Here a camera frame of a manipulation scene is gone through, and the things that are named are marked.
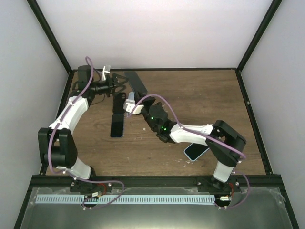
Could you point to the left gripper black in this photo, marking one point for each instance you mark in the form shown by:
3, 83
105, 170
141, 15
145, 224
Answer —
111, 87

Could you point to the blue phone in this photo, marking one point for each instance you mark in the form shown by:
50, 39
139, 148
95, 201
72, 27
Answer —
117, 125

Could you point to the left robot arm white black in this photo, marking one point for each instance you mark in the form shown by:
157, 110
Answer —
57, 148

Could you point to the black phone case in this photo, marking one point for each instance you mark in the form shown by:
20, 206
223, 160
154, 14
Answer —
118, 103

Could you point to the metal front plate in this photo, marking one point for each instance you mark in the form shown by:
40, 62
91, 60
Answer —
254, 208

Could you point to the dark green phone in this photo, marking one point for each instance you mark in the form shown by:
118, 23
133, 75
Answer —
136, 85

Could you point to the light-blue slotted cable duct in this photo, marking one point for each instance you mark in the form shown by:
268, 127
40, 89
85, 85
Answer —
126, 199

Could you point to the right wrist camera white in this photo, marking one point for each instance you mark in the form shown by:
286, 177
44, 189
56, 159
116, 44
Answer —
136, 110

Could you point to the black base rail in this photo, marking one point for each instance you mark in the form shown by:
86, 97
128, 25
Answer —
202, 183

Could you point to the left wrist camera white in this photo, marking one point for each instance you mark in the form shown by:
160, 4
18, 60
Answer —
106, 70

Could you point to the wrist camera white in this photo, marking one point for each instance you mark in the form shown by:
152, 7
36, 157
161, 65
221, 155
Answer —
106, 70
136, 110

